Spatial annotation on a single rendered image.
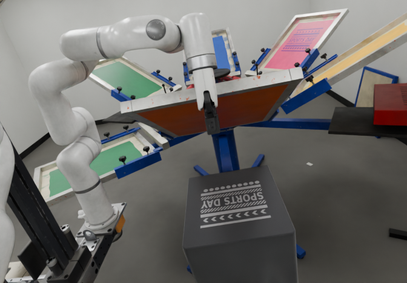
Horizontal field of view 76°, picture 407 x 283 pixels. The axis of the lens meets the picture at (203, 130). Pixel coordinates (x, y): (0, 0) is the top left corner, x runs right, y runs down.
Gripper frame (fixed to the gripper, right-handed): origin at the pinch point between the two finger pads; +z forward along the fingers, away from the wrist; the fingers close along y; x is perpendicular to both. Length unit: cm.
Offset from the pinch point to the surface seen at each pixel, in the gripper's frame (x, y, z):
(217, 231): -8, -33, 46
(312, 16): 107, -205, -68
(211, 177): -9, -70, 35
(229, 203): -1, -48, 42
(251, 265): 4, -31, 62
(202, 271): -17, -31, 62
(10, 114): -380, -388, -46
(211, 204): -10, -49, 41
